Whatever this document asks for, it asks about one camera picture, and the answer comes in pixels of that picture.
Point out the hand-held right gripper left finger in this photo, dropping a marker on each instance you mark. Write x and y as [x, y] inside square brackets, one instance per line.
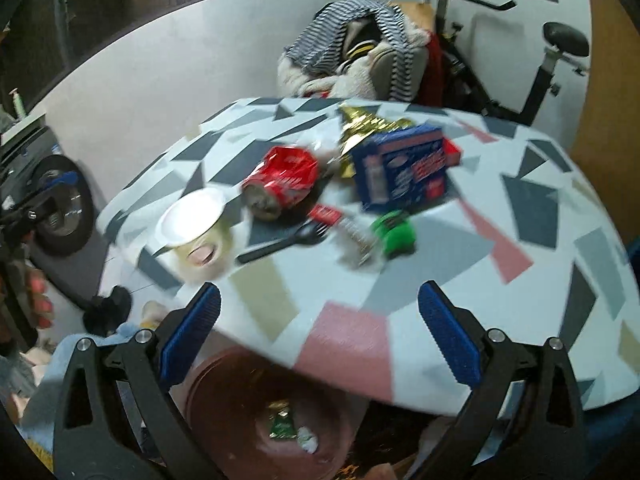
[192, 330]

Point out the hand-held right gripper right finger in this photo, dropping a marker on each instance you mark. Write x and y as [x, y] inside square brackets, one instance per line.
[447, 332]

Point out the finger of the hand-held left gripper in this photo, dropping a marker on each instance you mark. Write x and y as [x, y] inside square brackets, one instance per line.
[60, 180]

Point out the brown round bin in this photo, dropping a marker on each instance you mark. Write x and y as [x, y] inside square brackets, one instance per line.
[225, 400]

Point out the green plush toy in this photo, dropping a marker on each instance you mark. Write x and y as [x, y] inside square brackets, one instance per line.
[395, 237]

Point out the blue cardboard box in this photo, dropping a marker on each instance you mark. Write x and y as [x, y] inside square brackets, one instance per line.
[400, 170]

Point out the crushed red can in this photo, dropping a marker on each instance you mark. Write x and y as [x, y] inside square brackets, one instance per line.
[285, 170]

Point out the gold foil wrapper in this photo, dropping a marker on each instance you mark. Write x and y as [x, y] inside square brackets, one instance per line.
[360, 127]

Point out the person's left hand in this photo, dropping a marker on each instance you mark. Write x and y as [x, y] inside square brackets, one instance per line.
[41, 305]

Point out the geometric patterned tablecloth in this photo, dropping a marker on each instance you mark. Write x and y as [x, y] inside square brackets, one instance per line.
[450, 310]

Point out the cream fluffy slipper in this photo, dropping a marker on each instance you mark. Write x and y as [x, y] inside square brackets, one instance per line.
[152, 312]

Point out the grey washing machine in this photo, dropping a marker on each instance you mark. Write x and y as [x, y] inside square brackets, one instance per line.
[65, 232]

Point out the soap dispenser bottle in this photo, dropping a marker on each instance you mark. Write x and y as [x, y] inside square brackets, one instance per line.
[18, 105]

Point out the black plastic fork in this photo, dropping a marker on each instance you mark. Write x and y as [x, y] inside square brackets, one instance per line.
[280, 246]

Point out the dark patterned mat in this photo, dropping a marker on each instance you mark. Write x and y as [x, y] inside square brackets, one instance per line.
[385, 440]

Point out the green wrapper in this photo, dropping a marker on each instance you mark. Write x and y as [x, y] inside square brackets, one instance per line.
[281, 420]

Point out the crumpled white paper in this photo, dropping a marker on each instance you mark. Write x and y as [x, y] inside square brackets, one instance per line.
[307, 439]

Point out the red lighter packet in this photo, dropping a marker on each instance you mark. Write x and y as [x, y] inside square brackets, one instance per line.
[325, 214]

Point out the small red box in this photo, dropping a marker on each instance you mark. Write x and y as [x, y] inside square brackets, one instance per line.
[452, 152]

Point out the red cloth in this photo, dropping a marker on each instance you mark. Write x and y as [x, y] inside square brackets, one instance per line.
[434, 70]

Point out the cream fleece garment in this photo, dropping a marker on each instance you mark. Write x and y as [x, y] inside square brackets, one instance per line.
[350, 80]

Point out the striped shirt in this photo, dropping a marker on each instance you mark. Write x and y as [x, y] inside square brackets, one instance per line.
[330, 25]

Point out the wooden door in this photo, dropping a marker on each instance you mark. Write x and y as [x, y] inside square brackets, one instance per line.
[610, 60]

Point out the exercise bike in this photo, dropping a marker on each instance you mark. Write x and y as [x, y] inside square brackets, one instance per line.
[565, 37]

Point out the wooden chair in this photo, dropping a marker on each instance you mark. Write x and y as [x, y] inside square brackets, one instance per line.
[415, 15]

